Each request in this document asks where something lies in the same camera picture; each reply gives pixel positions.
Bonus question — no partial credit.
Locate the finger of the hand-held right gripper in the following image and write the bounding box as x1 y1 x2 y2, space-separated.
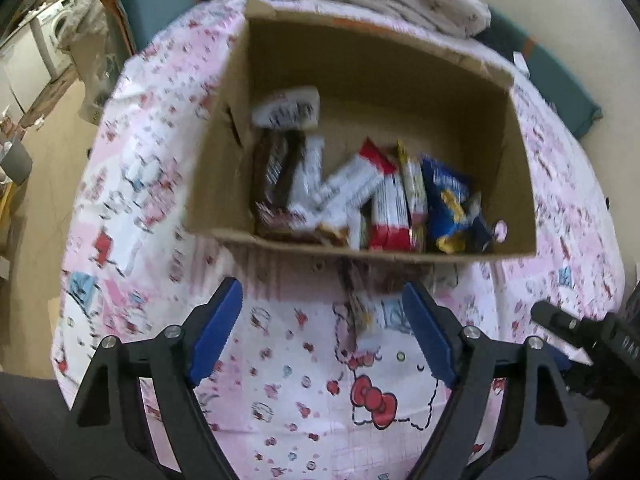
530 300 608 366

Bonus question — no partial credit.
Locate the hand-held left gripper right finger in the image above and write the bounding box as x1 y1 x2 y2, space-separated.
401 280 591 480

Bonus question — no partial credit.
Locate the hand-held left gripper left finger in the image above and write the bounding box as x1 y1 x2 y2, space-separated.
65 276 244 480

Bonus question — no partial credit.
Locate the dark white snack packet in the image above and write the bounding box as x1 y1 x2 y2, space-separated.
337 257 381 353

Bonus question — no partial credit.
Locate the cardboard box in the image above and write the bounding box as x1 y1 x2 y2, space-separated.
186 0 538 263

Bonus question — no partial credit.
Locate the pink cartoon cat printed blanket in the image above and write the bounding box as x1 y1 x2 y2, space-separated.
50 0 628 480

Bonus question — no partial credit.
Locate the red white snack packet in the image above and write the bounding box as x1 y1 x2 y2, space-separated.
367 172 413 252

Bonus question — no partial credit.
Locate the brown snack bar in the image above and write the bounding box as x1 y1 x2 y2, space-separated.
255 202 351 247
252 130 307 211

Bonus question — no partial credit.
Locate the blue snack packet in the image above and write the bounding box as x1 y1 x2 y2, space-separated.
419 155 496 255

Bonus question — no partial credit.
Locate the yellow edged snack packet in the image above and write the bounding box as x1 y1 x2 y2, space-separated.
396 140 430 251

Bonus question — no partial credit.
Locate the long white red-end snack packet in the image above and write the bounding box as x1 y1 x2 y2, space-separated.
315 137 398 226

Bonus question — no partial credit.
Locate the small white snack packet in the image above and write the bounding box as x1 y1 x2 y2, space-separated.
250 86 321 130

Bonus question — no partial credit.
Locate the teal sofa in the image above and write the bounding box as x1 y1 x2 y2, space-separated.
95 0 603 138

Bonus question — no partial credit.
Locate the grey bin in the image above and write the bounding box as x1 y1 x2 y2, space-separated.
0 135 33 186

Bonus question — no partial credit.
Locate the white cabinet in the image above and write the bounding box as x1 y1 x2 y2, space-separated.
0 35 51 116

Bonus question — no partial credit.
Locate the grey patterned cloth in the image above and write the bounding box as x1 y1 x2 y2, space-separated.
57 0 113 61

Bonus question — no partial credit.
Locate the white washing machine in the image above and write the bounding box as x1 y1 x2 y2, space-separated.
30 0 76 78

